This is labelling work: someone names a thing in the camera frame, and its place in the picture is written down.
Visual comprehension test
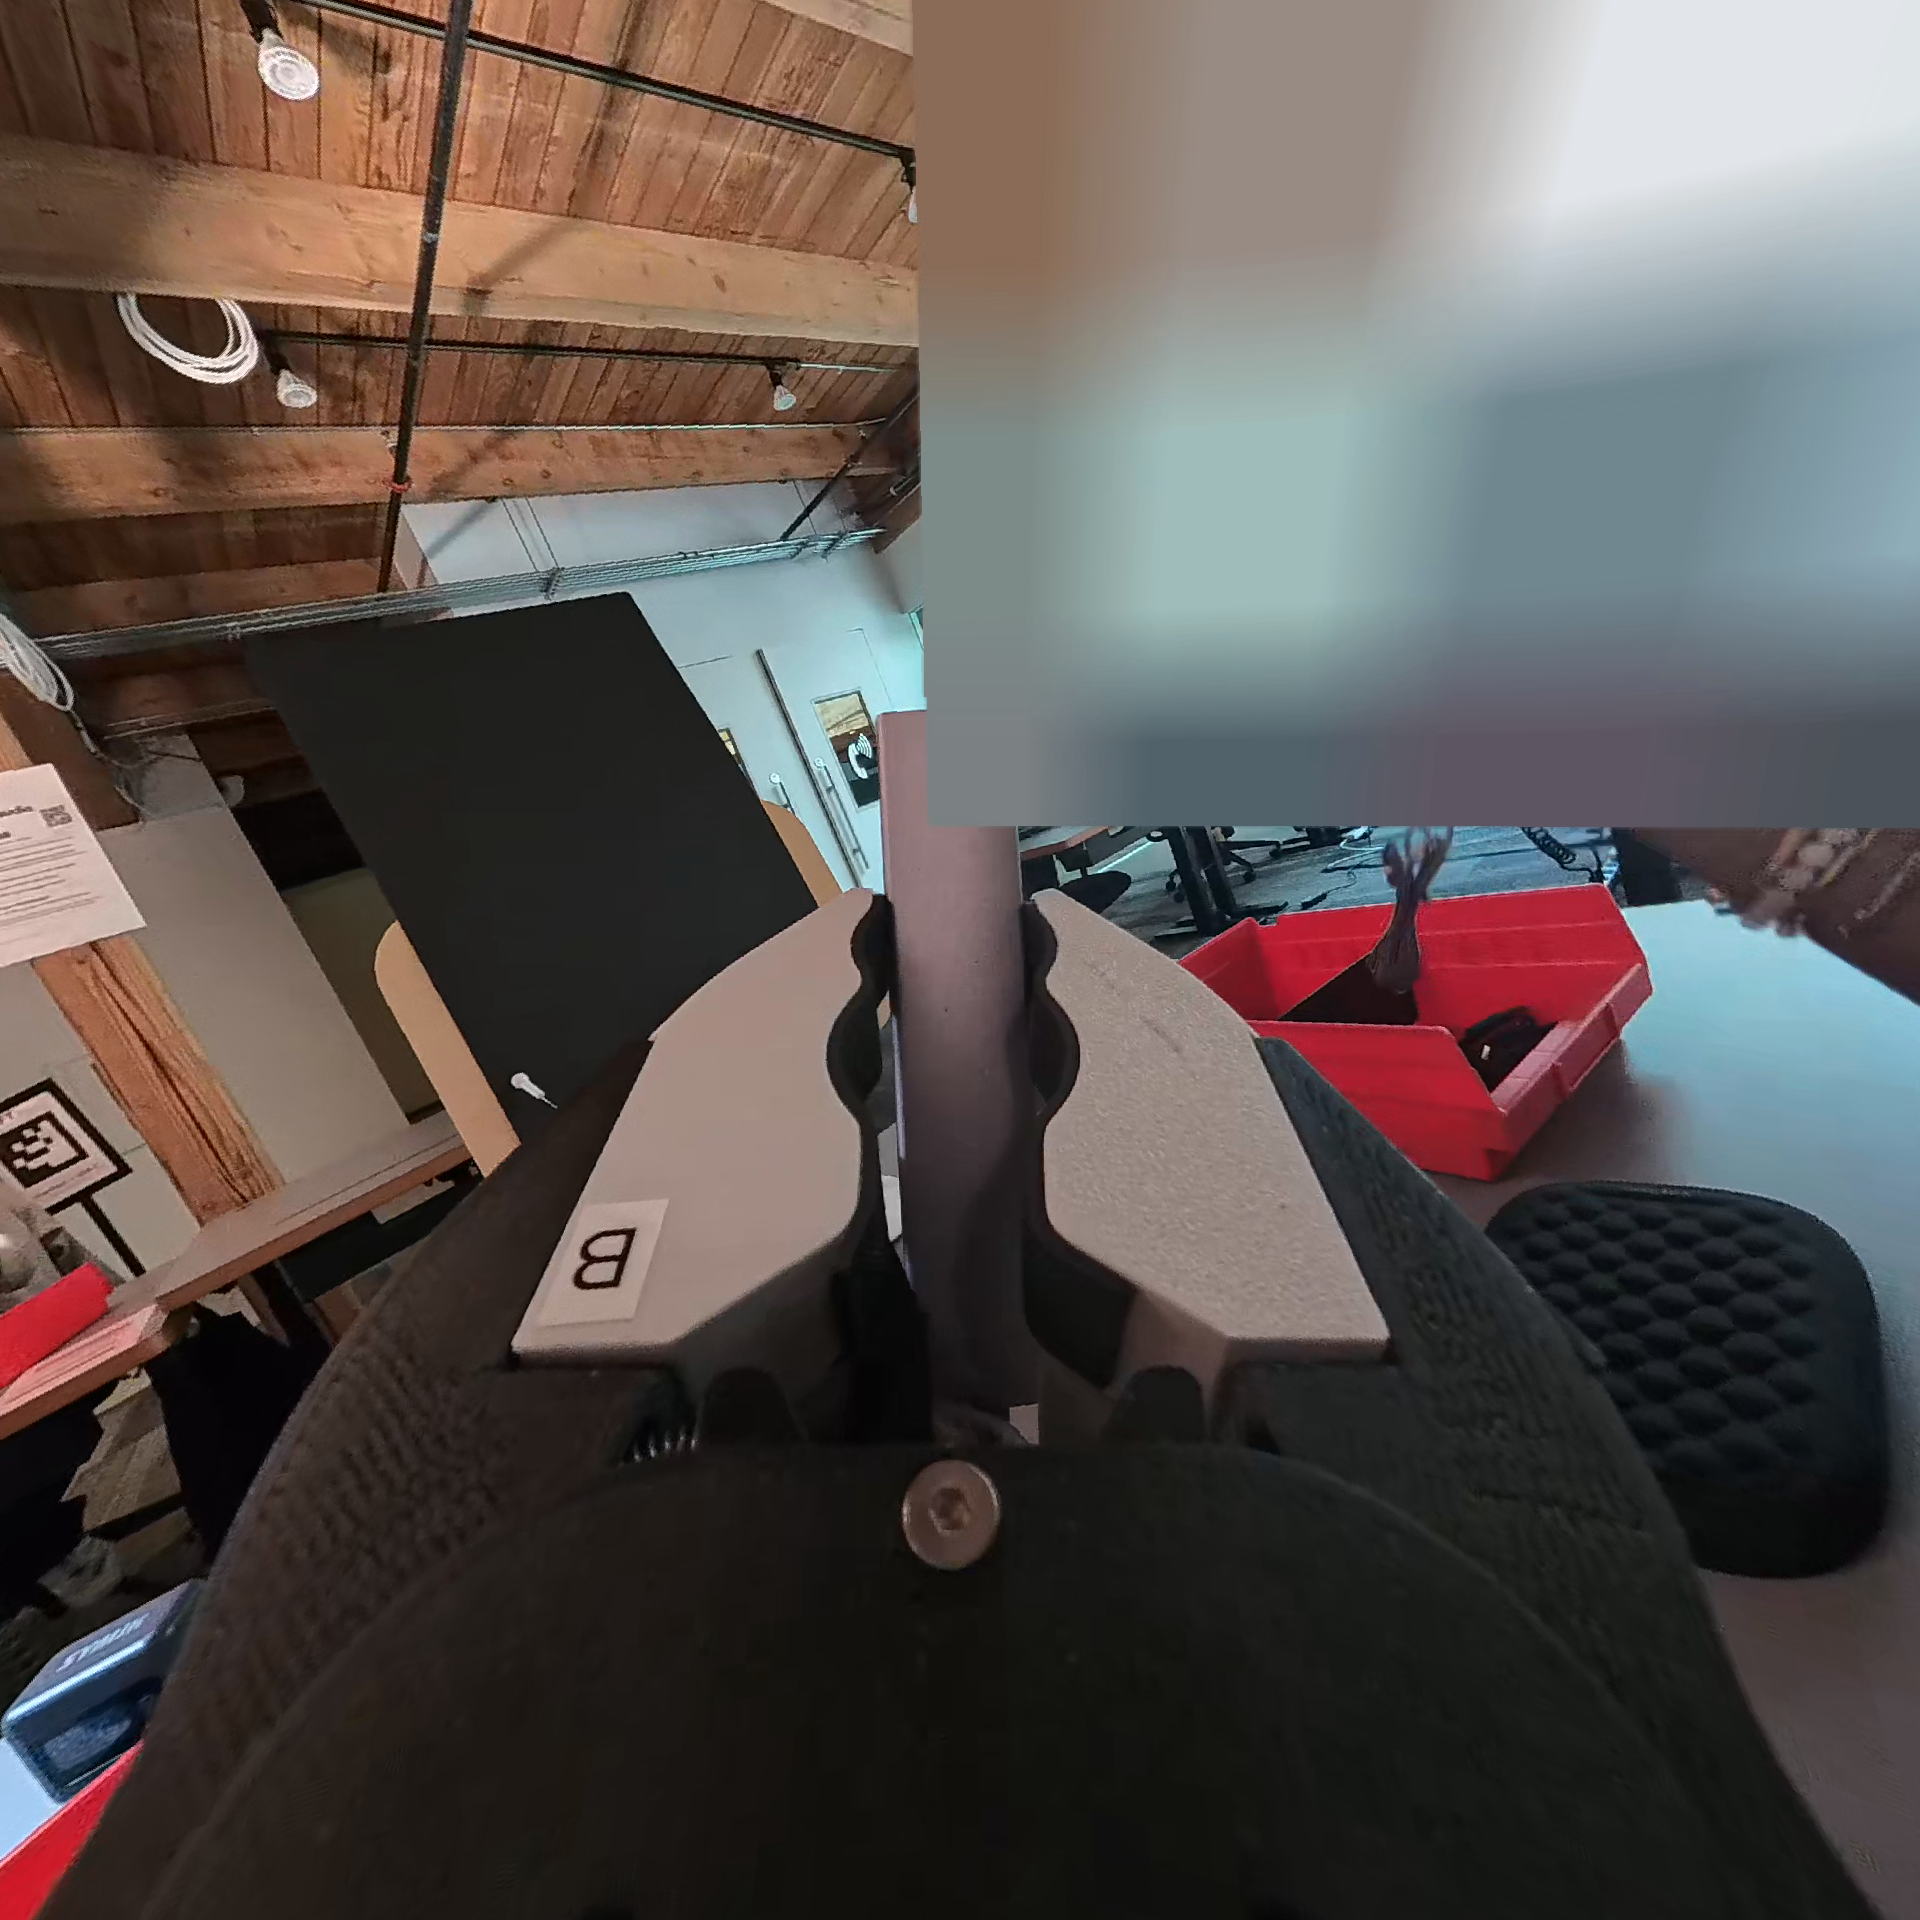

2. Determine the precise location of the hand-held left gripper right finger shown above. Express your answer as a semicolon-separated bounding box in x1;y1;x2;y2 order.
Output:
1021;887;1391;1400

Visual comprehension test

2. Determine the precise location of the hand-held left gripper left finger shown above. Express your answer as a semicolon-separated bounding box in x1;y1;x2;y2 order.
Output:
511;887;901;1390

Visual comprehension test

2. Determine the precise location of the red plastic bin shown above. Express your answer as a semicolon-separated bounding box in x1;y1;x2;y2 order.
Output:
1175;882;1655;1183

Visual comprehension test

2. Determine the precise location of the grey device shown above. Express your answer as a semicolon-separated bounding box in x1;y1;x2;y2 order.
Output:
875;711;1052;1411

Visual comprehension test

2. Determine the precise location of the person's right forearm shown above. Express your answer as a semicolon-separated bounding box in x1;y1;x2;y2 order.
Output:
1626;823;1920;1003

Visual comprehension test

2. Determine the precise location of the dark flat item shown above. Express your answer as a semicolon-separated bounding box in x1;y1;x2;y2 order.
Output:
1277;966;1424;1028

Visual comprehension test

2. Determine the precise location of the black small item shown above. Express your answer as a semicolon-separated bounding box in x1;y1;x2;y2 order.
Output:
1457;1007;1549;1091

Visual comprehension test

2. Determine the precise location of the black board panel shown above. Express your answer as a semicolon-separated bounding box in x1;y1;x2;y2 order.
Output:
239;591;820;1124

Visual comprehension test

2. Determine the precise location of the light wooden desk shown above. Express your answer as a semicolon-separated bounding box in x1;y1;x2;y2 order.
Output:
0;1115;486;1446

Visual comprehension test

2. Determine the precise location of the grey partition panel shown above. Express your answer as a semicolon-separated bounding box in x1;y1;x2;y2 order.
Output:
85;806;409;1189

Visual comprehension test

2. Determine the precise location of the black honeycomb wrist rest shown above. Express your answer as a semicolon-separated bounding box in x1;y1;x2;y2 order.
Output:
1484;1180;1886;1580

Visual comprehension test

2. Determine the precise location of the pink paper sheet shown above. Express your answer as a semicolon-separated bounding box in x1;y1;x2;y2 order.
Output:
0;1301;169;1416

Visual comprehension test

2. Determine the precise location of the black and white marker sign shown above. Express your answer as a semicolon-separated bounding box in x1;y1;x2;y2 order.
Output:
0;1073;131;1205

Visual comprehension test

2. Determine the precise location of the red flat pad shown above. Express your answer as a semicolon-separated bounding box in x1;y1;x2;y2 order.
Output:
0;1262;118;1392

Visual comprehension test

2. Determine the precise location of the white paper notice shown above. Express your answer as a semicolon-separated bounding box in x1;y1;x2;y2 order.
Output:
0;762;148;971

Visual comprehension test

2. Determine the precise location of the blue grey device box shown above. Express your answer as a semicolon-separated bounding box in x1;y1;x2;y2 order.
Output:
0;1580;201;1803

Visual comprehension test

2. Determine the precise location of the black ceiling pipe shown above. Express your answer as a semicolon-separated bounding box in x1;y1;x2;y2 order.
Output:
372;0;477;595

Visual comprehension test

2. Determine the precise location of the red plastic tray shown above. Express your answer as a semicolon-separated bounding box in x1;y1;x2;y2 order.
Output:
0;1745;146;1920

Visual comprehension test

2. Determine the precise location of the metal wire cable tray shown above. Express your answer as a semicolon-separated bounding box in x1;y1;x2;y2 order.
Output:
29;527;890;666

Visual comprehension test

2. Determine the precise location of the beaded bracelet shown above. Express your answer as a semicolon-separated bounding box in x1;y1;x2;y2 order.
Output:
1714;828;1879;942

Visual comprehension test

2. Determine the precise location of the white hanging cable bundle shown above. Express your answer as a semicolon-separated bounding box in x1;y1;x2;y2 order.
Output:
0;611;77;720

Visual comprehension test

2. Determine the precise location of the white cable coil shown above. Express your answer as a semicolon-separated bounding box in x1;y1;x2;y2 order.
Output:
113;290;262;388

